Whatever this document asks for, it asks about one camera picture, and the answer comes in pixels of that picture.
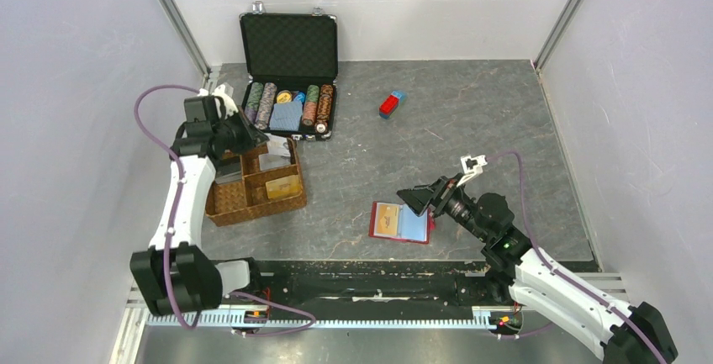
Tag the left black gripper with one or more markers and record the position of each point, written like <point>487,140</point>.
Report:
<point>252,135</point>

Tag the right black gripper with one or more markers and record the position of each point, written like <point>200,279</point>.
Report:
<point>419,197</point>

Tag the white VIP card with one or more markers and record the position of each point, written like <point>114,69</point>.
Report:
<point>278,146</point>

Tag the gold card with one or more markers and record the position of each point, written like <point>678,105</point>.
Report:
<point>386,220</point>

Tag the red leather card holder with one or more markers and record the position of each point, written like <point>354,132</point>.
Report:
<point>412,228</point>

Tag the orange VIP card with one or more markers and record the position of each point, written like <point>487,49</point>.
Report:
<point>284,187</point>

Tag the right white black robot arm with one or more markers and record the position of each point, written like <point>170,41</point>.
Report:
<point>611,328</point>

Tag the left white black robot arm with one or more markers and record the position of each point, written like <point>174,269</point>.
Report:
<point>173,275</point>

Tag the grey card in basket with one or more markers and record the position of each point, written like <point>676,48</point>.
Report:
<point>270,161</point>

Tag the blue playing card deck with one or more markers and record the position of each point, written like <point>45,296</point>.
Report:
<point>286,116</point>

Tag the dark card in basket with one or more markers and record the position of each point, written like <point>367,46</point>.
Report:
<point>228,173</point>

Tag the green purple chip stack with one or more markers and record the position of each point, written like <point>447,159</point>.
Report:
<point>253,101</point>

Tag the brown woven divided basket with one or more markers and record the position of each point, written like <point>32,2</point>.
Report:
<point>246,200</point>

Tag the grey purple chip stack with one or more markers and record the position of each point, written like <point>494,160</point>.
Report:
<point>265,105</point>

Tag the yellow dealer button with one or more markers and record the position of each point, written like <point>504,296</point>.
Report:
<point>284,96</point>

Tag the green red chip stack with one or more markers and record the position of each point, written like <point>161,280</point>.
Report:
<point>310,105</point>

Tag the brown orange chip stack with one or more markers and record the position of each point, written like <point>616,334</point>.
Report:
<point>324,108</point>

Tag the black poker chip case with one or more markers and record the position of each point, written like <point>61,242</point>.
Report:
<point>293,51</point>

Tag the red blue toy brick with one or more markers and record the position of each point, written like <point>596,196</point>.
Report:
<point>391,103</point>

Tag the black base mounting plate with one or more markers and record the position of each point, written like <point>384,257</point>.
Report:
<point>380,289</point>

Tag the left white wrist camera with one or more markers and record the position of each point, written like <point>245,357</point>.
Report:
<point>224,101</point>

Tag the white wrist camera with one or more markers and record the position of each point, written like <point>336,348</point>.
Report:
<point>224,101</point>
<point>472,166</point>

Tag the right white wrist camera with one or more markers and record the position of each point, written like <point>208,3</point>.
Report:
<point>472,166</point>

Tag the white toothed cable rail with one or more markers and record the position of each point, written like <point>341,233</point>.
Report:
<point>237,319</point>

